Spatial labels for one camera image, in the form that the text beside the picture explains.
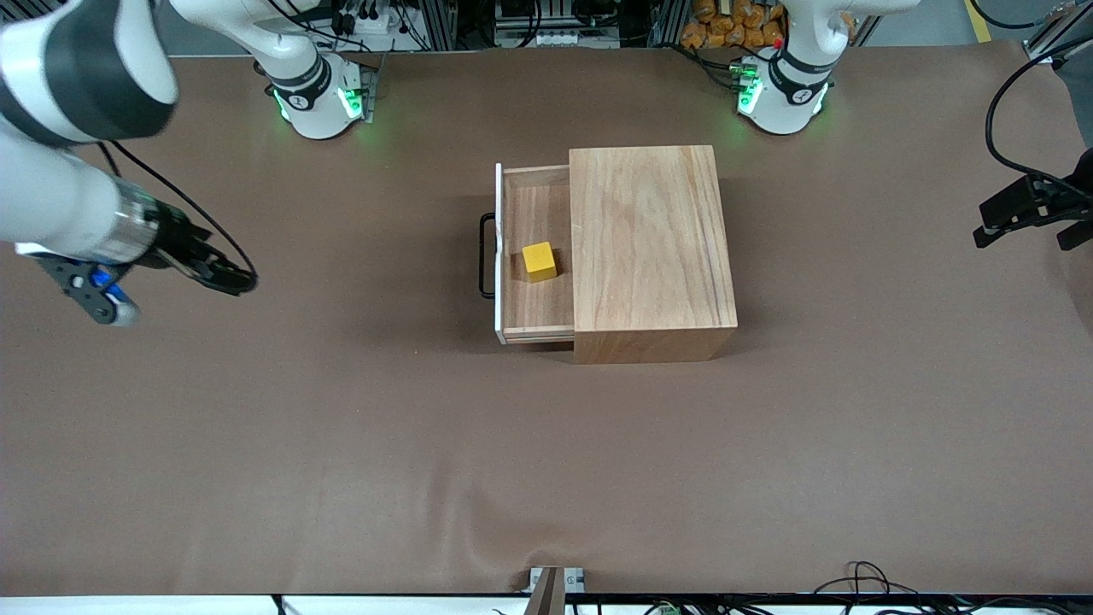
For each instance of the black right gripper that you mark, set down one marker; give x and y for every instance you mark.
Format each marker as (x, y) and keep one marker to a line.
(178, 243)

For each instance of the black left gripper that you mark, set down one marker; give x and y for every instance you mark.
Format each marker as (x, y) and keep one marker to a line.
(1027, 202)

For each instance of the yellow block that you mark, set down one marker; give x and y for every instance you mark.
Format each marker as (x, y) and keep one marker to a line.
(540, 260)

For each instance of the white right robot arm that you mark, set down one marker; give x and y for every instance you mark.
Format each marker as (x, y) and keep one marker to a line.
(51, 196)

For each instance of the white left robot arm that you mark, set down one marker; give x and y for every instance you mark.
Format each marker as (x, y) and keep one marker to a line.
(786, 111)

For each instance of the brown table cloth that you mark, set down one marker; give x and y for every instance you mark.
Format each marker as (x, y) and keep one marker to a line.
(427, 478)

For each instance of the white power strip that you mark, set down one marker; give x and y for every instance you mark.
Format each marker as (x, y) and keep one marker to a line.
(367, 17)

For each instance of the orange bagged items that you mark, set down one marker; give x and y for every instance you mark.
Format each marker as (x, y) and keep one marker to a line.
(726, 26)

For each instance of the wooden cabinet box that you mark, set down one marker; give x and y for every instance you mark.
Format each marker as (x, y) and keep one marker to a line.
(653, 248)

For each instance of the metal table clamp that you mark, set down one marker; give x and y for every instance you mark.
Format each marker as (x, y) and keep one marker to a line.
(555, 585)

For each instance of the aluminium frame profile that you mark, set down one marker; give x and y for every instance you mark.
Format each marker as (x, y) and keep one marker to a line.
(1055, 38)
(437, 21)

